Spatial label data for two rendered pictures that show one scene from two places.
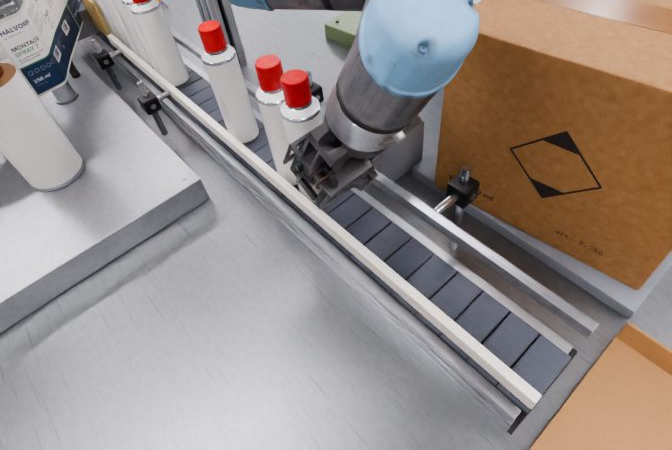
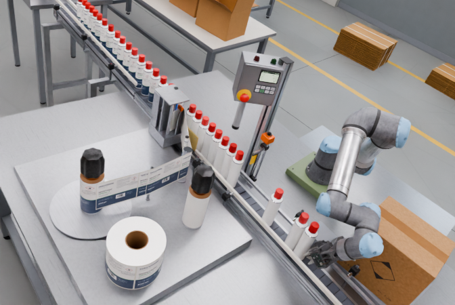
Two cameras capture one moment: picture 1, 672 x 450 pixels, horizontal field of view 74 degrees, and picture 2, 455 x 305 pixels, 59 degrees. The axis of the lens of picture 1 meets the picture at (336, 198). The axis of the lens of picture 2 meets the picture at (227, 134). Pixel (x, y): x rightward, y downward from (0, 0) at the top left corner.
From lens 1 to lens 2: 117 cm
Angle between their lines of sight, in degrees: 15
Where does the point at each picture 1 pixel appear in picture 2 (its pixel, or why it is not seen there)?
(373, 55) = (363, 249)
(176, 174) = (242, 234)
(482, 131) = not seen: hidden behind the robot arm
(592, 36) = (399, 238)
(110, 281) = (219, 273)
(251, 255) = (271, 274)
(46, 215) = (194, 240)
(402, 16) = (372, 245)
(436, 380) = not seen: outside the picture
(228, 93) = (274, 211)
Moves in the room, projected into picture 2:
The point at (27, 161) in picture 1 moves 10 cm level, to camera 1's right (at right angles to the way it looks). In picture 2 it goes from (196, 218) to (221, 220)
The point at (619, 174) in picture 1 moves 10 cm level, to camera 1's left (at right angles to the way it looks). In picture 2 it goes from (400, 278) to (376, 276)
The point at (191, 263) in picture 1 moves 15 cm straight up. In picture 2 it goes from (248, 272) to (258, 251)
